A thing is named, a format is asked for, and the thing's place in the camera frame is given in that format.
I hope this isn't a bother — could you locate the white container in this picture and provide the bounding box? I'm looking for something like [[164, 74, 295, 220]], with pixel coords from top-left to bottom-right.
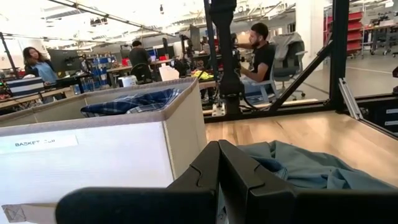
[[118, 75, 138, 88]]

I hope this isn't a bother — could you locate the office chair with jacket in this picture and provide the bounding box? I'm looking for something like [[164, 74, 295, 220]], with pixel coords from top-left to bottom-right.
[[269, 32, 308, 101]]

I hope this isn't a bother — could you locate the beige fabric storage box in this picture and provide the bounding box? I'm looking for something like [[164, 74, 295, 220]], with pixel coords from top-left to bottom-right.
[[0, 77, 208, 224]]

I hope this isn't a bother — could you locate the silver aluminium bar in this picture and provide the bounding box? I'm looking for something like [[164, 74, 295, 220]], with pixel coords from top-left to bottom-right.
[[338, 77, 364, 121]]

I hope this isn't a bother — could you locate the standing person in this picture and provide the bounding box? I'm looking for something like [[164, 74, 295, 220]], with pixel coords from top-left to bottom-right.
[[128, 40, 153, 82]]

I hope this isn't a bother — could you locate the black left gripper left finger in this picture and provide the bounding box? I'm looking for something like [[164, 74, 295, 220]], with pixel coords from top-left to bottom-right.
[[55, 140, 221, 224]]

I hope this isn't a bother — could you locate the blue plaid shirt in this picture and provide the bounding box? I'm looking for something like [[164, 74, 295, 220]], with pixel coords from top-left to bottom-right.
[[80, 88, 183, 119]]

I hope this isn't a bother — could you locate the yellow object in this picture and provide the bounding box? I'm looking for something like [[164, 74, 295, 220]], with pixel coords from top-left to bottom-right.
[[192, 70, 214, 80]]

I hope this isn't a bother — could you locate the seated person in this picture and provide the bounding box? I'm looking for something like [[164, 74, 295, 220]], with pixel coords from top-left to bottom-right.
[[238, 22, 277, 96]]

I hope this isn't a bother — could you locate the black metal table frame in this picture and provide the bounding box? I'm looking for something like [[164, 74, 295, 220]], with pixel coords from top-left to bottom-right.
[[203, 0, 398, 138]]

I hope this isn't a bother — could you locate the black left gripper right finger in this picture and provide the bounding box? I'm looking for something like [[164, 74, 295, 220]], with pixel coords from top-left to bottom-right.
[[218, 139, 398, 224]]

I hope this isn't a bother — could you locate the person at monitor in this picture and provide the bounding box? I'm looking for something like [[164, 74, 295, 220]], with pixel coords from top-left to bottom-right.
[[22, 46, 58, 85]]

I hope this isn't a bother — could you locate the blue white striped box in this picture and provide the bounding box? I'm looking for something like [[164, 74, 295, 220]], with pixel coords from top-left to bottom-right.
[[6, 77, 46, 97]]

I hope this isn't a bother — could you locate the dark green garment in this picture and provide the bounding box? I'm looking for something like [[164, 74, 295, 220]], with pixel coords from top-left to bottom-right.
[[238, 139, 397, 192]]

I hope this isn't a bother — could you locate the black computer monitor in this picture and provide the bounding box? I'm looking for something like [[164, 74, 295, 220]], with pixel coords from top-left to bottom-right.
[[48, 49, 82, 73]]

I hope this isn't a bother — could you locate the red bin shelf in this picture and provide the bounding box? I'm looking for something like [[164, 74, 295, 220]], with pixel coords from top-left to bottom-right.
[[323, 11, 364, 59]]

